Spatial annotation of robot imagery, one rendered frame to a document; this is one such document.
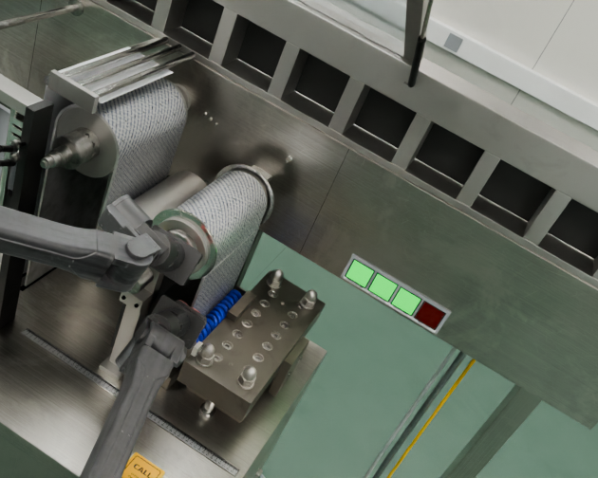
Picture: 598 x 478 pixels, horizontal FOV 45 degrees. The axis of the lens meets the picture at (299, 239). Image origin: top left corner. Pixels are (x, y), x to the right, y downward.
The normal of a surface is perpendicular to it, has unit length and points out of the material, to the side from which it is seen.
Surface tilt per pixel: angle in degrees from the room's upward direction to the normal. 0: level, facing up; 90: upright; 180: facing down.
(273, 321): 0
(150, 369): 21
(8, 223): 16
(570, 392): 90
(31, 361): 0
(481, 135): 90
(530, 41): 90
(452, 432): 0
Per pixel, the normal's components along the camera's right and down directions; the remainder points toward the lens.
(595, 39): -0.40, 0.42
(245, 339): 0.35, -0.75
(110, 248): 0.58, -0.60
